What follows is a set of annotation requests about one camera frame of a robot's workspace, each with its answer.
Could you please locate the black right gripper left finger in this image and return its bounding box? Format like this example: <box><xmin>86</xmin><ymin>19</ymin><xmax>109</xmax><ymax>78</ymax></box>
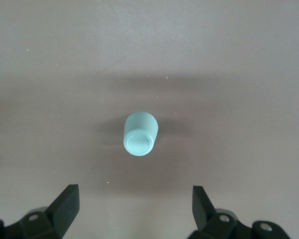
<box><xmin>0</xmin><ymin>184</ymin><xmax>80</xmax><ymax>239</ymax></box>

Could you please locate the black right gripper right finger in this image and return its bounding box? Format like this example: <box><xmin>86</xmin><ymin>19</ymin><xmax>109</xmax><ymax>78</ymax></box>
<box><xmin>189</xmin><ymin>185</ymin><xmax>290</xmax><ymax>239</ymax></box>

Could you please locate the pale green cup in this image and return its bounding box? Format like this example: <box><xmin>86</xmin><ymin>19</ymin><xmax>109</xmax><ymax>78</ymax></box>
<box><xmin>123</xmin><ymin>111</ymin><xmax>160</xmax><ymax>158</ymax></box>

